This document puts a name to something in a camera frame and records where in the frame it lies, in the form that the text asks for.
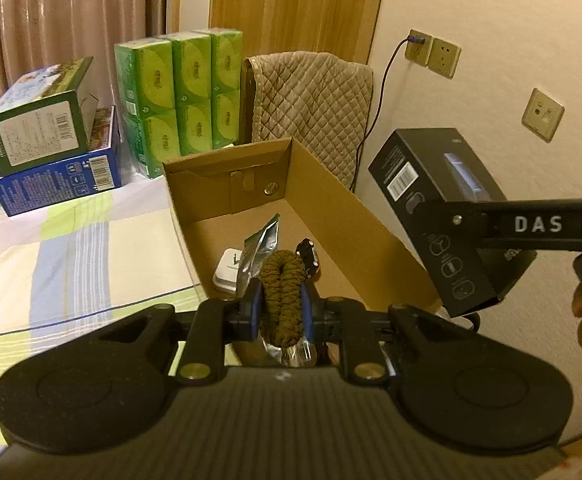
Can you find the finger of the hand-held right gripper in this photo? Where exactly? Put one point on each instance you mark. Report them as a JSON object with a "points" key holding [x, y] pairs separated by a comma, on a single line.
{"points": [[461, 227]]}

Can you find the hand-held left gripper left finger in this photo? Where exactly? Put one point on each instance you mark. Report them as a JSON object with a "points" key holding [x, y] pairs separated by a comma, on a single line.
{"points": [[252, 312]]}

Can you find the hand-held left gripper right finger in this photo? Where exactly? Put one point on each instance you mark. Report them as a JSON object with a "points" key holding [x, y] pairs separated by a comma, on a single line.
{"points": [[307, 312]]}

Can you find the brown hair scrunchie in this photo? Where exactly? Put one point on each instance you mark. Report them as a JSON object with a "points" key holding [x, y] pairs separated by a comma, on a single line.
{"points": [[282, 295]]}

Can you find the white plug adapter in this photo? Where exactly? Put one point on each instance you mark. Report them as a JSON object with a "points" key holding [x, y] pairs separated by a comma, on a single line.
{"points": [[226, 270]]}

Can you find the small black toy car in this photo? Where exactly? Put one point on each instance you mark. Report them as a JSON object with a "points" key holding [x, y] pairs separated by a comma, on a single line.
{"points": [[308, 257]]}

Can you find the silver foil bag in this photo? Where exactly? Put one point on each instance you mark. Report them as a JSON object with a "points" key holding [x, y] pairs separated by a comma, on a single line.
{"points": [[261, 245]]}

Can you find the black product box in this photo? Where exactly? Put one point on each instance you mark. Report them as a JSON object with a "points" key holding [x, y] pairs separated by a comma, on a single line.
{"points": [[421, 170]]}

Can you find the brown cardboard box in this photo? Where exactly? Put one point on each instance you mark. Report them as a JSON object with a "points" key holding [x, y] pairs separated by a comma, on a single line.
{"points": [[331, 210]]}

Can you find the checkered bed sheet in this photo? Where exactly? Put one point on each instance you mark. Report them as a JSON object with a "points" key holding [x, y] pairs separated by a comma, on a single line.
{"points": [[71, 260]]}

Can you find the quilted beige chair cover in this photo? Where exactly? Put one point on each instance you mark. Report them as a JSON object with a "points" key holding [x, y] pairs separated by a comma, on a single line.
{"points": [[311, 105]]}

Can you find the stack of green tissue packs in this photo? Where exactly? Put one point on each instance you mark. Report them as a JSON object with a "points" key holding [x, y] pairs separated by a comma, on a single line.
{"points": [[171, 100]]}

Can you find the blue printed box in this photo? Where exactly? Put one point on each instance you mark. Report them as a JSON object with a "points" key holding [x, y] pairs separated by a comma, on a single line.
{"points": [[56, 185]]}

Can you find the wooden door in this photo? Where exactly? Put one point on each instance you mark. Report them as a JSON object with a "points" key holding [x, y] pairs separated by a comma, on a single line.
{"points": [[296, 5]]}

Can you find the dark green printed box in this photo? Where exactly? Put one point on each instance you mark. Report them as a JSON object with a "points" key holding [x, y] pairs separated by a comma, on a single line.
{"points": [[36, 125]]}

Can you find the beige curtain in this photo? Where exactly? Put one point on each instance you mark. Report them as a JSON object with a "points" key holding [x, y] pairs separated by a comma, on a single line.
{"points": [[61, 25]]}

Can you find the beige wall plate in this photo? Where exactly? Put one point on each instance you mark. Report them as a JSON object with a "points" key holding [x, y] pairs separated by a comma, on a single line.
{"points": [[543, 114]]}

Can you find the empty wall socket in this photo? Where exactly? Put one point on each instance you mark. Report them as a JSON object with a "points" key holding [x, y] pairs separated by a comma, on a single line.
{"points": [[445, 57]]}

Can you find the wall socket with plug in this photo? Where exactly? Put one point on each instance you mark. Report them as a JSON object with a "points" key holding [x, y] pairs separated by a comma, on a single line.
{"points": [[417, 47]]}

